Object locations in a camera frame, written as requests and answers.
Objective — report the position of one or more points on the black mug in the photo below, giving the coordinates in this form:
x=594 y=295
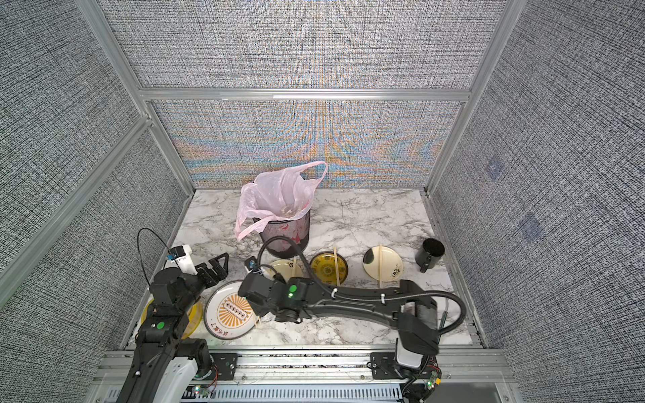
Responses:
x=429 y=254

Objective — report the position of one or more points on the cream small plate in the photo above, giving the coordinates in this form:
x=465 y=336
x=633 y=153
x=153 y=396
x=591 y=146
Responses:
x=286 y=268

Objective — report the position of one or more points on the yellow steamer basket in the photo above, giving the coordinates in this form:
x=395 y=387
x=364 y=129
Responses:
x=195 y=316

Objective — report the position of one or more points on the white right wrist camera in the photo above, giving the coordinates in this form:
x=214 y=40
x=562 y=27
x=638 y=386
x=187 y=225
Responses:
x=252 y=266

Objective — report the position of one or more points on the pair of bare wooden chopsticks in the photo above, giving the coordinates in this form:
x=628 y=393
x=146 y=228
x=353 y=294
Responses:
x=380 y=265

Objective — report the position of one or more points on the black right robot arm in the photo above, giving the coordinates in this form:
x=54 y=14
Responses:
x=408 y=309

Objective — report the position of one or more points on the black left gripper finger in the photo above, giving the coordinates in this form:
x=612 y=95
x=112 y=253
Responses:
x=219 y=264
x=205 y=273

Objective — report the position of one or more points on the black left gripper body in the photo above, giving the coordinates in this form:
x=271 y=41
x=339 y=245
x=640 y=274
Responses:
x=203 y=283

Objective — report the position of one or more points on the pink plastic trash bag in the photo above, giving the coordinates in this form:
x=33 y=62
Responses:
x=276 y=196

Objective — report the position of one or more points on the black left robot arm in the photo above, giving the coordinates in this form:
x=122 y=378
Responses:
x=164 y=363

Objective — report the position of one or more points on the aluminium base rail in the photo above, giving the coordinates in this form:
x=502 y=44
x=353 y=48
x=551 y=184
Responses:
x=340 y=373

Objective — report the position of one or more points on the yellow patterned black plate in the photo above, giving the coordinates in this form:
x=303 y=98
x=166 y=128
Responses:
x=322 y=265

